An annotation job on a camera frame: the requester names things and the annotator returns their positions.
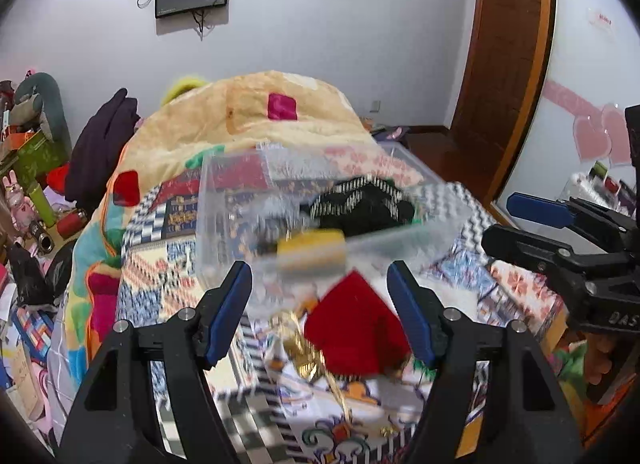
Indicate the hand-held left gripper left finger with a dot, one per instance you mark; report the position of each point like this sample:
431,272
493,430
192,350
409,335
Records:
227,314

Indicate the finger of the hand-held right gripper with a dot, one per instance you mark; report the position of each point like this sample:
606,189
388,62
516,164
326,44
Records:
530,246
537,211

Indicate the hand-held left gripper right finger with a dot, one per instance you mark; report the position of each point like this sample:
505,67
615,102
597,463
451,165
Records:
411,314

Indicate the red cloth pouch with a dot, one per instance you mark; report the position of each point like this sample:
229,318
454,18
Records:
357,329

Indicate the yellow sponge roll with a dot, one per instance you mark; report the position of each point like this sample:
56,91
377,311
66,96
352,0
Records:
311,246

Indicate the black sequined cloth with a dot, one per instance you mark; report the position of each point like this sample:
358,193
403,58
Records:
362,211

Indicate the clear plastic storage box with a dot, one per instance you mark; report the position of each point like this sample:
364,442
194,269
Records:
300,214

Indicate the gold ribbon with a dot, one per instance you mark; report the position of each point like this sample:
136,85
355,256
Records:
305,354

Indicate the patterned bed blanket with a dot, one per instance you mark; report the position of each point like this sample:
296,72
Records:
320,334

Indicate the wooden door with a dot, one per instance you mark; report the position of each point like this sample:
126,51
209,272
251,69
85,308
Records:
500,73

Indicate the yellow patchwork quilt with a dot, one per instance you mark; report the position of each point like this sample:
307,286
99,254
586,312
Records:
200,153

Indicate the black plastic bag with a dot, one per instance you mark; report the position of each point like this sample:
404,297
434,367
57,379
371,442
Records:
35,271

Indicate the dark purple garment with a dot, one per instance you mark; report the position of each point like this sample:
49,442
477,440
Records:
97,143

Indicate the yellow green plush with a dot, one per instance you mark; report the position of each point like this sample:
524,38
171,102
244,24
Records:
182,86

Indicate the pink bunny figure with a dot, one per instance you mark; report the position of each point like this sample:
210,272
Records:
20,204

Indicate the green cardboard box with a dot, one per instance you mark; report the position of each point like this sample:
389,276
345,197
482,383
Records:
32,156

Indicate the grey plush toy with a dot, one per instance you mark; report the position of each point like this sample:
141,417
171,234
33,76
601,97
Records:
42,103

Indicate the pink heart wall decoration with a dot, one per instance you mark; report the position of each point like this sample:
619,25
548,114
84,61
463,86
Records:
595,133

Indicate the wall socket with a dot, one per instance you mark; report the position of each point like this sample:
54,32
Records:
376,105

